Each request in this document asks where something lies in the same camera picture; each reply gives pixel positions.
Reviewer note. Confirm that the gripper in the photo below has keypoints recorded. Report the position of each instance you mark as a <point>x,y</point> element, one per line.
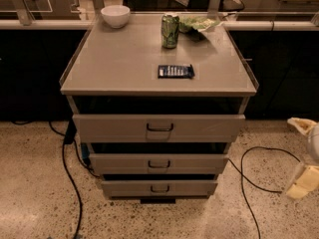
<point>314,143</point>

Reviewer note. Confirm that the grey top drawer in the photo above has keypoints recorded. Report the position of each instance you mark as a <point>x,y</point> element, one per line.
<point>158,128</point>

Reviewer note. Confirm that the grey drawer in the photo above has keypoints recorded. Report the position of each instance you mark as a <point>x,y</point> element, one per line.
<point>161,188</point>
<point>158,128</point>
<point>158,163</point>

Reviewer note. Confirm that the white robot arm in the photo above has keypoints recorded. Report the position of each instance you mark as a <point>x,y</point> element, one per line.
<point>306,176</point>

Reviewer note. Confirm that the grey drawer cabinet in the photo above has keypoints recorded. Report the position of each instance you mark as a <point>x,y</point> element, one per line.
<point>115,72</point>

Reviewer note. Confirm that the grey bottom drawer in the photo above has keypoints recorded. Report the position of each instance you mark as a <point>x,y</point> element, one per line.
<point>161,188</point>

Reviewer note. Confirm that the grey middle drawer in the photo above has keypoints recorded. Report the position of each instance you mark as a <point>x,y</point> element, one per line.
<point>158,163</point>

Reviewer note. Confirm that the green chip bag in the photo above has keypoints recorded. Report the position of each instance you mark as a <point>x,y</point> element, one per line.
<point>194,26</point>

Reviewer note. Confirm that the green soda can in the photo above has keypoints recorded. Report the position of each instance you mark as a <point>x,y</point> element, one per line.
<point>169,30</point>

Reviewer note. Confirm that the white ceramic bowl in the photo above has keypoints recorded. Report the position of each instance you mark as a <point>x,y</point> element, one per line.
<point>116,16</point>

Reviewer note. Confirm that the white horizontal railing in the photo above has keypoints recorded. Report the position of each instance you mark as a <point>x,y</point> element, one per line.
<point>229,25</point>

